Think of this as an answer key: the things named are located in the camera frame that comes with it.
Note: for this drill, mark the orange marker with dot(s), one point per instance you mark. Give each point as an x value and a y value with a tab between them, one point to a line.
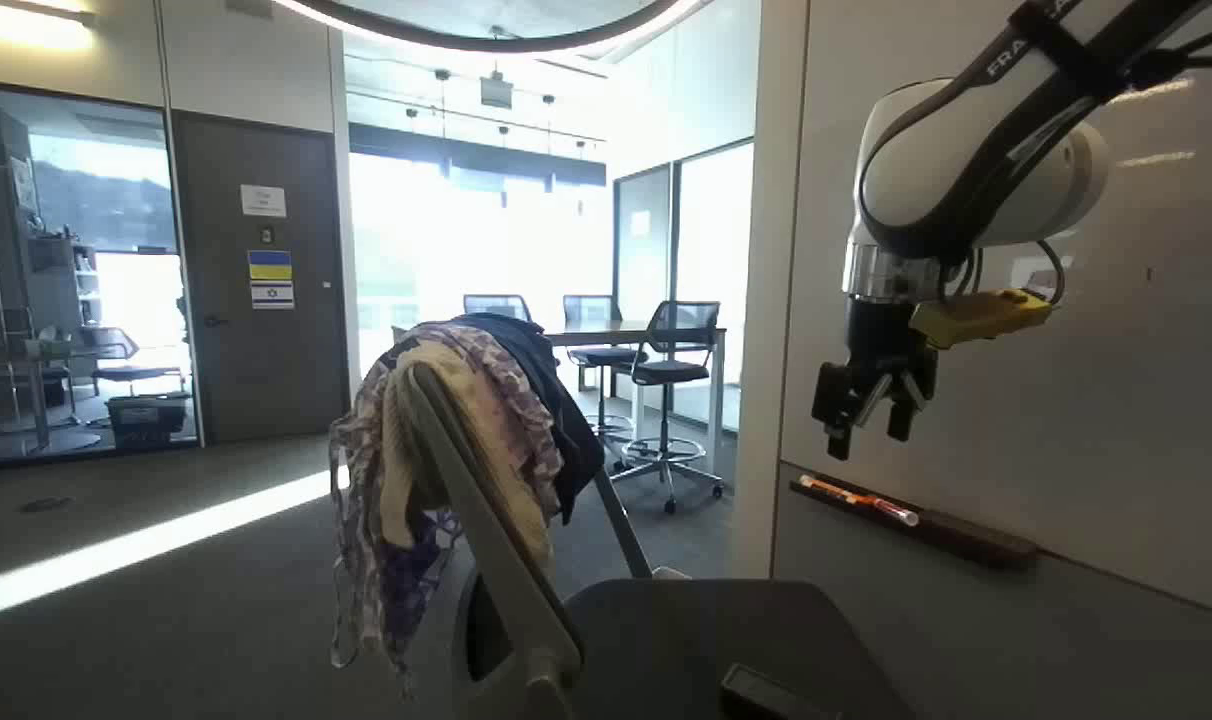
856	496

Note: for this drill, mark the dark marker tray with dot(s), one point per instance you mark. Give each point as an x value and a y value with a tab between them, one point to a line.
957	537

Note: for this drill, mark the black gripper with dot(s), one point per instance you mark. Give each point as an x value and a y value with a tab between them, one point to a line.
886	344

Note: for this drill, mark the white high table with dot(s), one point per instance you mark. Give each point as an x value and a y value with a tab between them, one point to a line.
629	335

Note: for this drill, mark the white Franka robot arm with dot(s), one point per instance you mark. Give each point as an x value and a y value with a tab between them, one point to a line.
949	145

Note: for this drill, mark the hanging ceiling sign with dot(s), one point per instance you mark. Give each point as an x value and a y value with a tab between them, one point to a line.
499	91

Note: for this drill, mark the white paper door sign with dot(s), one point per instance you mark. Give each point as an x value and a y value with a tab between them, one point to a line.
260	200

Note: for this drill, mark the white whiteboard partition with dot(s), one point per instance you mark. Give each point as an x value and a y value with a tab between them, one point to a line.
1098	427

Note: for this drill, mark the cream knit towel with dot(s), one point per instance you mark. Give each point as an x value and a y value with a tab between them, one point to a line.
506	443

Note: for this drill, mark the purple floral garment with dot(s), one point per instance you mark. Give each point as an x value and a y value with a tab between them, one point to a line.
366	533

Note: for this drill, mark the open laptop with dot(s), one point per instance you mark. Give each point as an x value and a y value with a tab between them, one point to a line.
591	308
499	305

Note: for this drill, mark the grey mesh-back chair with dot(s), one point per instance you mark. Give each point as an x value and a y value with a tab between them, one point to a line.
710	643

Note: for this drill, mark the black mesh office stool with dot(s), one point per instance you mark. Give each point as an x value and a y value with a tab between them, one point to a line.
670	375

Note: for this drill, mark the glass room window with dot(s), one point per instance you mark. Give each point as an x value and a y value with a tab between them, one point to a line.
68	265

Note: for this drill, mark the black crate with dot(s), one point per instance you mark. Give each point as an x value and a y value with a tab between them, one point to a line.
145	423

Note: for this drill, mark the dark brown door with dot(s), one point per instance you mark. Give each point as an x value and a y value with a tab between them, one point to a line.
259	363

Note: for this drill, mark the blue yellow door sign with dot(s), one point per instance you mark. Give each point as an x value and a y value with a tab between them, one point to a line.
269	283

